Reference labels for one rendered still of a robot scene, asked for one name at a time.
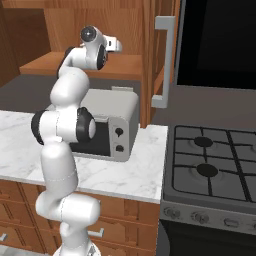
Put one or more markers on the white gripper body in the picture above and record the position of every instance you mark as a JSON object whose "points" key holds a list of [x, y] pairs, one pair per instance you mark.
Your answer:
{"points": [[117, 45]]}

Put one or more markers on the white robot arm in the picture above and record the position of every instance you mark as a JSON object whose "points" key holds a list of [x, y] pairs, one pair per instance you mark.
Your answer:
{"points": [[58, 156]]}

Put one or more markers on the wooden cabinet door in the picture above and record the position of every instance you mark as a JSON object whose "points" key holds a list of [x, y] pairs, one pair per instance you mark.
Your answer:
{"points": [[148, 66]]}

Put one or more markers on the grey toaster oven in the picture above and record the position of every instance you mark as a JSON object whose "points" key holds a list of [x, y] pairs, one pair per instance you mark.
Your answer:
{"points": [[115, 110]]}

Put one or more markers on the black toaster oven knob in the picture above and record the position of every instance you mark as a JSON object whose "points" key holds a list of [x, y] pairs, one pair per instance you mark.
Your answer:
{"points": [[119, 132], [119, 148]]}

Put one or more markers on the black range hood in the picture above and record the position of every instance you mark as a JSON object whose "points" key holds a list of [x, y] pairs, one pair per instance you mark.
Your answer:
{"points": [[216, 40]]}

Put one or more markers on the grey gas stove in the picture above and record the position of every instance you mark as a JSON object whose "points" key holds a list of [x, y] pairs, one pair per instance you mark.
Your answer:
{"points": [[206, 166]]}

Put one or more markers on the wooden drawer front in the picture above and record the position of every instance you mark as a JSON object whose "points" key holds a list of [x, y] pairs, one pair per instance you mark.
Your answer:
{"points": [[133, 208], [130, 233], [16, 233]]}

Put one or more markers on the grey stove knob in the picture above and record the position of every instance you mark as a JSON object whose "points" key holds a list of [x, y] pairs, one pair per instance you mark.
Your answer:
{"points": [[231, 222], [200, 217], [172, 212]]}

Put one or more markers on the wooden wall cabinet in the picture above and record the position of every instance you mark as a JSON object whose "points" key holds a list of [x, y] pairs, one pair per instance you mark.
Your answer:
{"points": [[120, 65]]}

